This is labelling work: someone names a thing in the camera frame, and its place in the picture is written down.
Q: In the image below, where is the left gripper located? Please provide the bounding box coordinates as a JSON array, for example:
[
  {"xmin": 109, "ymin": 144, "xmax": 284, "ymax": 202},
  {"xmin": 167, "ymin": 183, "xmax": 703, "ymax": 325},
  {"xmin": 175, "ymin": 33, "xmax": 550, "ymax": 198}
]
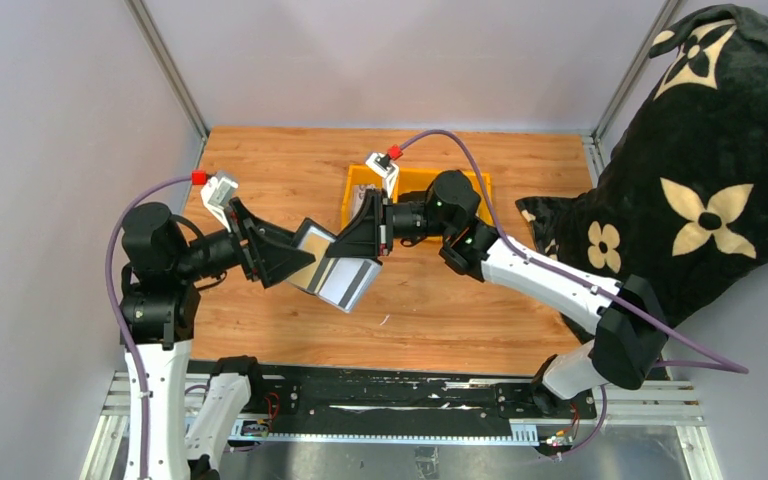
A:
[{"xmin": 174, "ymin": 195, "xmax": 315, "ymax": 284}]

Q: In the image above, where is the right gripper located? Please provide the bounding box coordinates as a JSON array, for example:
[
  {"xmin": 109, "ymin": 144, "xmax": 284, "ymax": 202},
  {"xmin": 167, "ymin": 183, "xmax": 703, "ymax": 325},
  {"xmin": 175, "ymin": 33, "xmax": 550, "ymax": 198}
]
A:
[{"xmin": 327, "ymin": 189, "xmax": 455, "ymax": 259}]

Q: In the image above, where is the silver credit card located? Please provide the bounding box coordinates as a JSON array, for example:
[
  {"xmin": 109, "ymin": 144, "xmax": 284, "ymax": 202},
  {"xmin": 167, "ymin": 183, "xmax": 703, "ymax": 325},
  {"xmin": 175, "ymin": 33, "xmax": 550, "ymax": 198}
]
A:
[{"xmin": 317, "ymin": 258, "xmax": 382, "ymax": 313}]

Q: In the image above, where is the black leather card holder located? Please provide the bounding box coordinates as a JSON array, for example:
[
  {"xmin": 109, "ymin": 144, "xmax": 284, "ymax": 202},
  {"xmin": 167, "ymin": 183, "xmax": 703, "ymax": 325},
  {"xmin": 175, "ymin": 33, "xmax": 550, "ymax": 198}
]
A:
[{"xmin": 286, "ymin": 218, "xmax": 382, "ymax": 313}]

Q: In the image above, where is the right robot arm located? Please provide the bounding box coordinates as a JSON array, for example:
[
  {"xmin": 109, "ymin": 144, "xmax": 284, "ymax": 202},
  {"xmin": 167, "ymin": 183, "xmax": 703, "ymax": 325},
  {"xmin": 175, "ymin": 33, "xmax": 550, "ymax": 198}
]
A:
[{"xmin": 326, "ymin": 170, "xmax": 667, "ymax": 418}]

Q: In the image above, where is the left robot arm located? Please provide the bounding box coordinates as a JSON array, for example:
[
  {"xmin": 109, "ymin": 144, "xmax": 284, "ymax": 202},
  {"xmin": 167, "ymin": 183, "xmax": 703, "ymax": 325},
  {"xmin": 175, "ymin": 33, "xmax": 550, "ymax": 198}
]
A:
[{"xmin": 113, "ymin": 198, "xmax": 315, "ymax": 479}]

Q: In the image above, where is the yellow three-compartment bin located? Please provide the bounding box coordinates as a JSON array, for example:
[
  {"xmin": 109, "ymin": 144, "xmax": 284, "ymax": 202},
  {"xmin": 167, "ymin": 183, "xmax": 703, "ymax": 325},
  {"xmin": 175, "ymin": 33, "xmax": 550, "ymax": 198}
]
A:
[{"xmin": 340, "ymin": 164, "xmax": 494, "ymax": 231}]

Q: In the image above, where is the black floral blanket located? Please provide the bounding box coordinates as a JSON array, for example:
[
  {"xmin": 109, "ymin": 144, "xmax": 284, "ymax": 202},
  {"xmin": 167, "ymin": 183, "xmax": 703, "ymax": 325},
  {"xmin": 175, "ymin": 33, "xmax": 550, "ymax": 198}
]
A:
[{"xmin": 515, "ymin": 3, "xmax": 768, "ymax": 372}]

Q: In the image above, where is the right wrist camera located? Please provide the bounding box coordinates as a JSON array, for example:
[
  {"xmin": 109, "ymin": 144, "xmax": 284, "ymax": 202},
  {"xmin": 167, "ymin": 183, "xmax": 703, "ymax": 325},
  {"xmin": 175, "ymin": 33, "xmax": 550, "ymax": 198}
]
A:
[{"xmin": 365, "ymin": 152, "xmax": 400, "ymax": 197}]

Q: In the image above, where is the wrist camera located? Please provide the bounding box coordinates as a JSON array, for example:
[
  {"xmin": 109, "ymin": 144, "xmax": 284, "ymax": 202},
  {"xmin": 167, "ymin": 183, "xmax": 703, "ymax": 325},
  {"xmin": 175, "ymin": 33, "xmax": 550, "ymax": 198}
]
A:
[
  {"xmin": 365, "ymin": 152, "xmax": 400, "ymax": 197},
  {"xmin": 200, "ymin": 171, "xmax": 239, "ymax": 231}
]

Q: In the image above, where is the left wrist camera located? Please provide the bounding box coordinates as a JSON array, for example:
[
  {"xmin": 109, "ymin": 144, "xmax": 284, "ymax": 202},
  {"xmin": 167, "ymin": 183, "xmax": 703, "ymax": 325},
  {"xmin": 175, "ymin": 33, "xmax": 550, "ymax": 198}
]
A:
[{"xmin": 200, "ymin": 171, "xmax": 239, "ymax": 231}]

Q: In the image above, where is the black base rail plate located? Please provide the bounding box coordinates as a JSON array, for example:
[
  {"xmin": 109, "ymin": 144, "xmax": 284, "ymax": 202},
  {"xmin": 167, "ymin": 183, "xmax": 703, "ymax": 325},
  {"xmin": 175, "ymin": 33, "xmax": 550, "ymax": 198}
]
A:
[{"xmin": 242, "ymin": 364, "xmax": 598, "ymax": 441}]

